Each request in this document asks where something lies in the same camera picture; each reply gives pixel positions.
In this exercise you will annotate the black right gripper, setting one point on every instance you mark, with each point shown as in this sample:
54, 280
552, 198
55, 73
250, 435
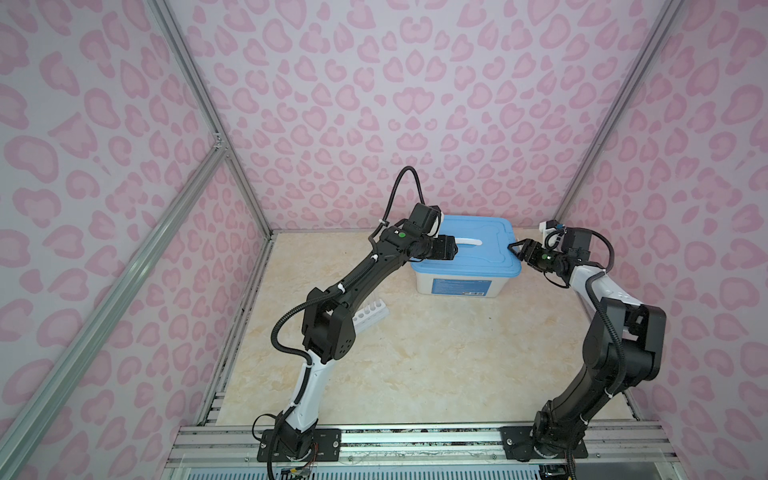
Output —
529, 249

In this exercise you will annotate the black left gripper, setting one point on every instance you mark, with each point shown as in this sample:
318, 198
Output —
445, 247

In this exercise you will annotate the white plastic storage bin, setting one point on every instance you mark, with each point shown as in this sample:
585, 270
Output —
461, 286

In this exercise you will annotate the blue plastic bin lid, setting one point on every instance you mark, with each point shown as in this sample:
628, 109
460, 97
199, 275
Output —
482, 249

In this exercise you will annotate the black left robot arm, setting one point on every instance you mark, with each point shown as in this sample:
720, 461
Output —
321, 330

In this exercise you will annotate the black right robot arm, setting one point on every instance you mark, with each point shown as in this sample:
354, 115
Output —
622, 347

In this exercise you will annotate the white test tube rack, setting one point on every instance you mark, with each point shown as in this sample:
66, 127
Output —
370, 315

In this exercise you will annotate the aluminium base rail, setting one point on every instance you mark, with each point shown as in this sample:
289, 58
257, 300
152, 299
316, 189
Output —
612, 449

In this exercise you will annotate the aluminium frame strut left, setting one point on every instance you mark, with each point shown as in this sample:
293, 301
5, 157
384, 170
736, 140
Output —
40, 412

